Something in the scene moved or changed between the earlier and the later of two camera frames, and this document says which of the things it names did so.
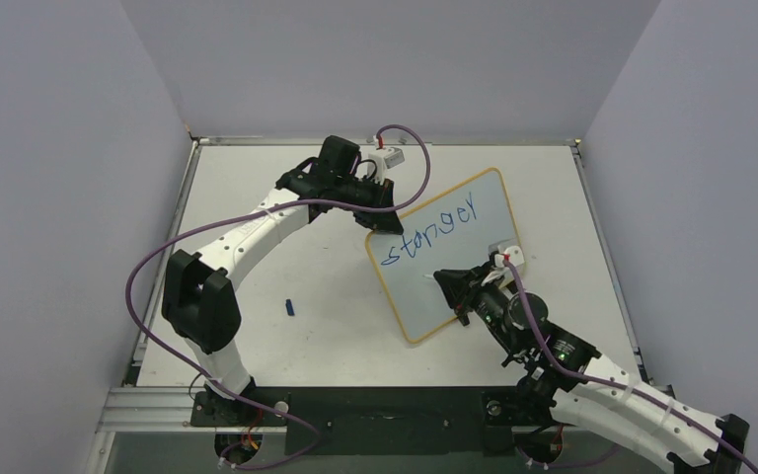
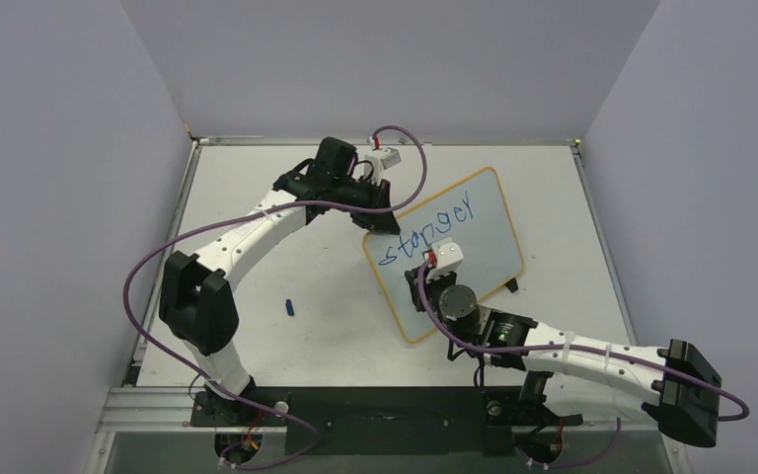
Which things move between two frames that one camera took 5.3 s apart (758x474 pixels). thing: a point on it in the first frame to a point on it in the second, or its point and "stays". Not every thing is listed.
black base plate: x=379 y=421 stays
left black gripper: x=382 y=220 stays
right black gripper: x=464 y=295 to x=417 y=285
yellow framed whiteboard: x=452 y=232 stays
